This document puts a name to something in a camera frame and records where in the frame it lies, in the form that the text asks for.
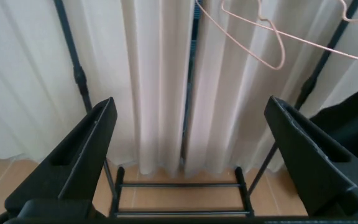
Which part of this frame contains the pink clothes hanger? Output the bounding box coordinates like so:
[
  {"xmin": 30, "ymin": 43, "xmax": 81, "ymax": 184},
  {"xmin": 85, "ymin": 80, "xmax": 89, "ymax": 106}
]
[
  {"xmin": 194, "ymin": 0, "xmax": 286, "ymax": 71},
  {"xmin": 221, "ymin": 0, "xmax": 358, "ymax": 65}
]

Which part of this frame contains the white curtain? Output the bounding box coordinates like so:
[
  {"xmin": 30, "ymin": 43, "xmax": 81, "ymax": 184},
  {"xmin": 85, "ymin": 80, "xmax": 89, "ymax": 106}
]
[
  {"xmin": 0, "ymin": 0, "xmax": 197, "ymax": 177},
  {"xmin": 183, "ymin": 0, "xmax": 358, "ymax": 175}
]

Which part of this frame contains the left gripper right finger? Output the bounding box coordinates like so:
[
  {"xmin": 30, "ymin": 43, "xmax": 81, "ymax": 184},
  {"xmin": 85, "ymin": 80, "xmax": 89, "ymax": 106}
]
[{"xmin": 264, "ymin": 95, "xmax": 358, "ymax": 217}]

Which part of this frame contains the black clothes rack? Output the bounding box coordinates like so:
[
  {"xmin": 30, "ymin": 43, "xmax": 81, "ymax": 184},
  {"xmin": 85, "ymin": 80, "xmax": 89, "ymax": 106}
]
[{"xmin": 53, "ymin": 0, "xmax": 358, "ymax": 218}]

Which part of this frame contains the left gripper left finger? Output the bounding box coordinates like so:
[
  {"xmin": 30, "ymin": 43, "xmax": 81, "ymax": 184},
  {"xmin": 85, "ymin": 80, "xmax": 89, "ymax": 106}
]
[{"xmin": 4, "ymin": 96, "xmax": 118, "ymax": 218}]

